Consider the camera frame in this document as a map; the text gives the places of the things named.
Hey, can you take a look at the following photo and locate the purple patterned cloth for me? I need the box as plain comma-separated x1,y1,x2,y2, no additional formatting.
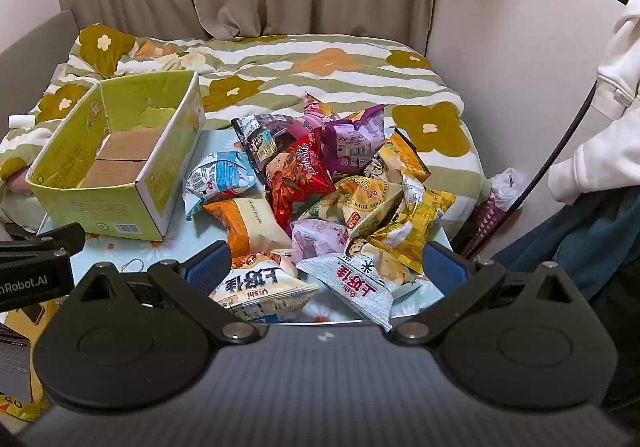
462,192,506,258

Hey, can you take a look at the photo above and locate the white hooded jacket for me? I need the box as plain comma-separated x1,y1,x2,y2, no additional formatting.
547,0,640,205

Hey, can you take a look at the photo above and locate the yellow plastic bag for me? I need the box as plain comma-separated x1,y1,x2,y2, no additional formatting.
0,299,53,423

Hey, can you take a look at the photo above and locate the blue white snack packet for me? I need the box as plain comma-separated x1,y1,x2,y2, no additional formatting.
184,150,258,220

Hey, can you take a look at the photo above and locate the green cardboard box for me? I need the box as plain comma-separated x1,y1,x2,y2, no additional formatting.
25,69,206,242

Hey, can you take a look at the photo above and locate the green striped floral blanket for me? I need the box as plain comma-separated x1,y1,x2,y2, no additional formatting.
0,24,493,233

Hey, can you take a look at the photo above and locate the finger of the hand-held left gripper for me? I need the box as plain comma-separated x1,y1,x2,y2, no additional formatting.
0,222,87,264

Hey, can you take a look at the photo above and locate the pile of assorted snack bags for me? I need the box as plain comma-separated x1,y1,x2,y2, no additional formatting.
202,93,458,333

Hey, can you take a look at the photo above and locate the white plastic bag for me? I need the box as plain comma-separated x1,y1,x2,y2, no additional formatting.
490,168,526,215

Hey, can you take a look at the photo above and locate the grey upholstered headboard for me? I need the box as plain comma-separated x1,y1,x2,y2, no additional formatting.
0,9,81,102

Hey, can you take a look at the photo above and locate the red snack packet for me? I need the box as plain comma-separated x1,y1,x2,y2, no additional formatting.
264,127,337,230

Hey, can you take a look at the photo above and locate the black cable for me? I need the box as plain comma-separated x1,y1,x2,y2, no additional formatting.
462,77,598,260

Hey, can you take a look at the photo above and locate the pink cloth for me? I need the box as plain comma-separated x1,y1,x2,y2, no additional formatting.
5,167,31,195

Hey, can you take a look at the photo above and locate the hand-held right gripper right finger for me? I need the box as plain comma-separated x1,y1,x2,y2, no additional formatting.
387,241,577,347

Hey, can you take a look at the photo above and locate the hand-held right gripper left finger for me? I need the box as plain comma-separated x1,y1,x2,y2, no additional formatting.
69,239,262,345

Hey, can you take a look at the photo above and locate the dark blue cloth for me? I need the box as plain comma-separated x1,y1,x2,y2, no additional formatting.
492,187,640,303

